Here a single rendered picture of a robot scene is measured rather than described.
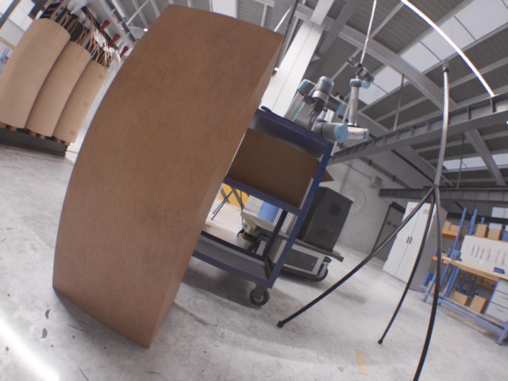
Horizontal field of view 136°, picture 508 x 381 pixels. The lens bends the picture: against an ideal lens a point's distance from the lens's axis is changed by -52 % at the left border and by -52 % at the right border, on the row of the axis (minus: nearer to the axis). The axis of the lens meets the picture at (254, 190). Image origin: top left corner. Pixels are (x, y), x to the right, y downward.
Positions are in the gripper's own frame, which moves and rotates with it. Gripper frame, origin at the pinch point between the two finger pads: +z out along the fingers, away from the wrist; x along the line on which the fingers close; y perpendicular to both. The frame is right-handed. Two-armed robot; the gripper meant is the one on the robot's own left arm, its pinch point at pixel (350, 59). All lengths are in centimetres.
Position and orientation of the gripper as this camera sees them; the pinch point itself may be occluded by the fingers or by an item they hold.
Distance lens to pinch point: 254.0
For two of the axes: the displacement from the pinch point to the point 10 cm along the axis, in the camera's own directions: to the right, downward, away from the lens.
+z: -8.1, -5.7, -1.6
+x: -0.6, 3.4, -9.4
